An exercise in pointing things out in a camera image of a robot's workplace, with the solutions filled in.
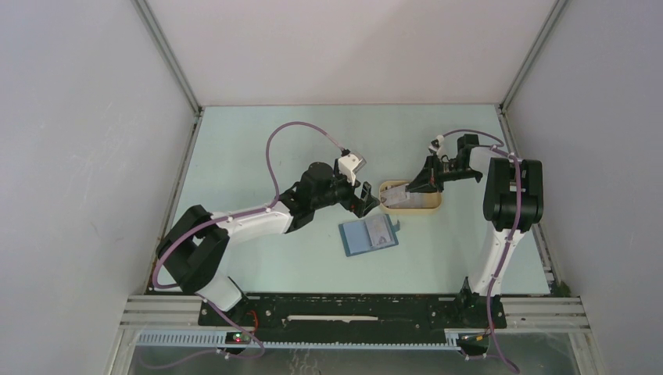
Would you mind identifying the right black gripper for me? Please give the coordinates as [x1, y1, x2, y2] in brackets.
[407, 152, 482, 193]

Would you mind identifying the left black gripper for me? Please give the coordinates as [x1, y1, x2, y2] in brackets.
[312, 166, 379, 218]

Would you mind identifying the beige oval tray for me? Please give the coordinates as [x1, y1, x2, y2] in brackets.
[378, 180, 443, 215]

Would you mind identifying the blue card holder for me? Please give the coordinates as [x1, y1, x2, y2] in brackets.
[339, 214, 401, 257]

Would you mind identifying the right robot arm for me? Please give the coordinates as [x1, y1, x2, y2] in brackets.
[406, 129, 544, 299]

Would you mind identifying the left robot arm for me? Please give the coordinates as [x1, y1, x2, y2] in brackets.
[152, 162, 379, 326]

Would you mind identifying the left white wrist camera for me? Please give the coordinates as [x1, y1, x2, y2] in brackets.
[335, 148, 367, 186]

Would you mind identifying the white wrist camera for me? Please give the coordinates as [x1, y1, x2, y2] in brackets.
[428, 134, 446, 159]
[335, 148, 367, 186]

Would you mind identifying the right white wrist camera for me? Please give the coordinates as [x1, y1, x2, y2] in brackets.
[428, 134, 446, 159]

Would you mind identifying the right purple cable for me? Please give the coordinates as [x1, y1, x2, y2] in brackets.
[440, 128, 524, 373]

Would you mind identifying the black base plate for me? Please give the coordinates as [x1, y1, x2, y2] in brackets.
[198, 293, 507, 345]

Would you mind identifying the aluminium frame rail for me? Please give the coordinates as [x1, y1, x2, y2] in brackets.
[119, 295, 591, 334]

